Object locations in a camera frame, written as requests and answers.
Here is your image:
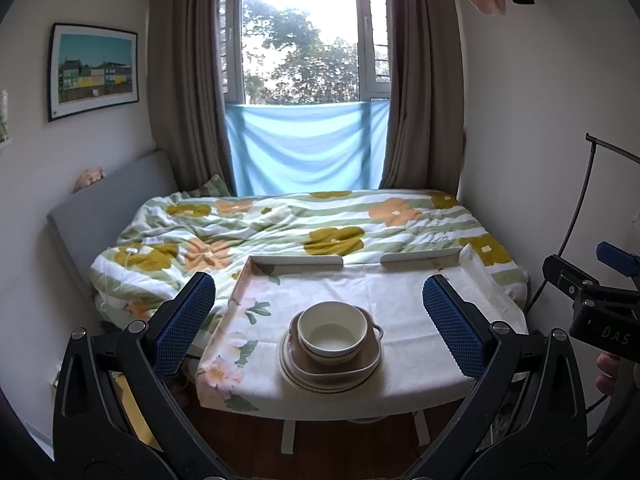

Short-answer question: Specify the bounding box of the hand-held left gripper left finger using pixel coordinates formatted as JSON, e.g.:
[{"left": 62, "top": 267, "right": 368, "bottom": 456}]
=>
[{"left": 52, "top": 271, "right": 236, "bottom": 480}]

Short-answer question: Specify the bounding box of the yellow duck print plate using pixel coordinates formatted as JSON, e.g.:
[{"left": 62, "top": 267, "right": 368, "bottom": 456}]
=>
[{"left": 277, "top": 327, "right": 383, "bottom": 395}]

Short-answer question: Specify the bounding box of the light blue cloth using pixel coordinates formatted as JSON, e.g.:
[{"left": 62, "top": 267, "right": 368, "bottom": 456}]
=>
[{"left": 225, "top": 100, "right": 391, "bottom": 197}]

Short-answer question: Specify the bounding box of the white folding table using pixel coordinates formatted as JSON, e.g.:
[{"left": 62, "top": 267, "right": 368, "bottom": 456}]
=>
[{"left": 227, "top": 247, "right": 528, "bottom": 456}]

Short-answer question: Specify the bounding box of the framed wall picture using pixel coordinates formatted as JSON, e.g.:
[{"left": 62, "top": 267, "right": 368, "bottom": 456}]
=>
[{"left": 47, "top": 22, "right": 139, "bottom": 123}]

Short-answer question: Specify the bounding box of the floral striped blanket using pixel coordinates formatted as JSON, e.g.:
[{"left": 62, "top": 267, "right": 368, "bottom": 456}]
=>
[{"left": 90, "top": 189, "right": 530, "bottom": 321}]

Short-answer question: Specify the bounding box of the window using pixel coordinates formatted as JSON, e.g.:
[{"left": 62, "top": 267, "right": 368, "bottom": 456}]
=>
[{"left": 217, "top": 0, "right": 393, "bottom": 111}]

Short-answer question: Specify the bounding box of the green checked pillow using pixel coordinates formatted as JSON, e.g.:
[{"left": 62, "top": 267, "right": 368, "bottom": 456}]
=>
[{"left": 187, "top": 174, "right": 231, "bottom": 198}]

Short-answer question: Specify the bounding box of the cream bowl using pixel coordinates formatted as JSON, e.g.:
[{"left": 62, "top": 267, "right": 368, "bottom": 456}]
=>
[{"left": 297, "top": 301, "right": 372, "bottom": 356}]

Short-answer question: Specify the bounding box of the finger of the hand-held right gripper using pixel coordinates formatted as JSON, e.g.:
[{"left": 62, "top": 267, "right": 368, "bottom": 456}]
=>
[
  {"left": 595, "top": 241, "right": 640, "bottom": 281},
  {"left": 542, "top": 255, "right": 601, "bottom": 301}
]

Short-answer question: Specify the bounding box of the white cup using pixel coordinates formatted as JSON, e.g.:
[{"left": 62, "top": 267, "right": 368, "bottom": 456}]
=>
[{"left": 301, "top": 332, "right": 368, "bottom": 364}]

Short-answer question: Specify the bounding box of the pink square bowl with handles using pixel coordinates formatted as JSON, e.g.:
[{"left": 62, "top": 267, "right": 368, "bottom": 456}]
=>
[{"left": 287, "top": 307, "right": 385, "bottom": 378}]

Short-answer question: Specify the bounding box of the grey headboard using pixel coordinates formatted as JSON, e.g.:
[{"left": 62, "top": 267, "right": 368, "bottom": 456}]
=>
[{"left": 46, "top": 150, "right": 178, "bottom": 306}]

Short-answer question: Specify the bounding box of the plain grey-white plate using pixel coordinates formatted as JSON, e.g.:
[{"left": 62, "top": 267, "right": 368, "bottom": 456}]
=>
[{"left": 287, "top": 322, "right": 378, "bottom": 383}]

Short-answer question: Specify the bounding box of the white floral tablecloth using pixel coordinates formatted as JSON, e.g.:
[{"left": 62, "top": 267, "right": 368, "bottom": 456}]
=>
[{"left": 195, "top": 245, "right": 526, "bottom": 413}]

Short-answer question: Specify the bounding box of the brown curtain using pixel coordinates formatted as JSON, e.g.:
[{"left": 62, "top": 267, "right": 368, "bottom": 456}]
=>
[
  {"left": 145, "top": 0, "right": 236, "bottom": 196},
  {"left": 377, "top": 0, "right": 466, "bottom": 193}
]

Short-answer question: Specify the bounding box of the small plush toy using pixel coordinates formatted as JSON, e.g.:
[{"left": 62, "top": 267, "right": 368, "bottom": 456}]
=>
[{"left": 75, "top": 166, "right": 106, "bottom": 193}]

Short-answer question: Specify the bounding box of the person's right hand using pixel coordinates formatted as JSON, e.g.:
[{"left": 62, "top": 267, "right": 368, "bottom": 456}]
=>
[{"left": 596, "top": 352, "right": 626, "bottom": 396}]

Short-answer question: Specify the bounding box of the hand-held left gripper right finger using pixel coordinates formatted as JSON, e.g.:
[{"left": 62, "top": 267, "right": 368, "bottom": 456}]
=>
[{"left": 421, "top": 274, "right": 588, "bottom": 480}]

